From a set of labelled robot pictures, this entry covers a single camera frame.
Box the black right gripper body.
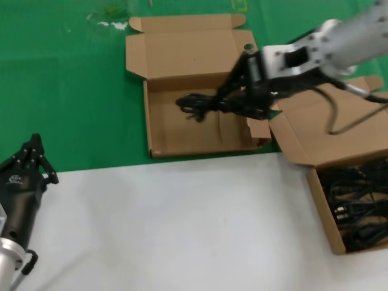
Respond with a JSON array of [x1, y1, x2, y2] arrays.
[[244, 51, 292, 107]]

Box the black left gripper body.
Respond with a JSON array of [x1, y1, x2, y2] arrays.
[[0, 163, 49, 245]]

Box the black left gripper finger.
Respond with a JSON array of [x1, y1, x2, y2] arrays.
[[0, 133, 36, 171], [28, 133, 59, 186]]

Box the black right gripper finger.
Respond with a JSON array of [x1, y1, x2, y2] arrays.
[[238, 90, 282, 121], [215, 51, 249, 103]]

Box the open brown cardboard box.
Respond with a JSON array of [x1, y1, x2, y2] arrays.
[[268, 76, 388, 256], [124, 13, 272, 159]]

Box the green table cloth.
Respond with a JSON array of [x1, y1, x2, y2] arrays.
[[0, 0, 388, 173]]

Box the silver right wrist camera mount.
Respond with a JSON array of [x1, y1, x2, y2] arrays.
[[262, 32, 328, 81]]

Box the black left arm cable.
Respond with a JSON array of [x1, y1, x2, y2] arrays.
[[10, 249, 39, 291]]

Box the grey right arm cable connector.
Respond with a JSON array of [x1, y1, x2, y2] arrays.
[[321, 72, 388, 104]]

